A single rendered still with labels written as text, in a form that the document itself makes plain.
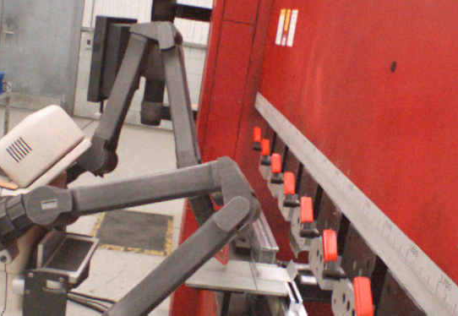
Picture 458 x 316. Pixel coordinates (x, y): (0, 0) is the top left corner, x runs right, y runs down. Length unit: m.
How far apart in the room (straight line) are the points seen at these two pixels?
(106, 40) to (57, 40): 6.24
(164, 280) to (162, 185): 0.18
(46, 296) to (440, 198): 0.95
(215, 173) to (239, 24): 1.29
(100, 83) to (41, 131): 1.20
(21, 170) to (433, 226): 0.91
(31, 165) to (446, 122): 0.90
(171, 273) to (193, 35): 7.45
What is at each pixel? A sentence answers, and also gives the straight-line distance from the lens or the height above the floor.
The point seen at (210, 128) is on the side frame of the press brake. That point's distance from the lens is 2.37.
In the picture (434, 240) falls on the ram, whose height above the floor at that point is 1.43.
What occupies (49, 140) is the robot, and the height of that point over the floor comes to 1.34.
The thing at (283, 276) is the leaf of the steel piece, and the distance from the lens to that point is 1.66.
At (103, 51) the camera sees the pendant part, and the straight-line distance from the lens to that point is 2.52.
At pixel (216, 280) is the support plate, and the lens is 1.57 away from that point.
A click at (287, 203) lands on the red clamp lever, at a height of 1.26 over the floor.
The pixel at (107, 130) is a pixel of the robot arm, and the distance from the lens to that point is 1.62.
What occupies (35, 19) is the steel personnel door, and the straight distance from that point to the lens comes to 8.84.
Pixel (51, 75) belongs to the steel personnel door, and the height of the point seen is 0.55.
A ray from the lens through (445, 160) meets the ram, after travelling 0.77.
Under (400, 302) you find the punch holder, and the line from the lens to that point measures 0.85.
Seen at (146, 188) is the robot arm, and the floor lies 1.32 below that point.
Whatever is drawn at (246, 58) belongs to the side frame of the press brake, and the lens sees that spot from 2.35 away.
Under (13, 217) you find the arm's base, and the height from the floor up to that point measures 1.21.
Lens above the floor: 1.65
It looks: 13 degrees down
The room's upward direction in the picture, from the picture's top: 9 degrees clockwise
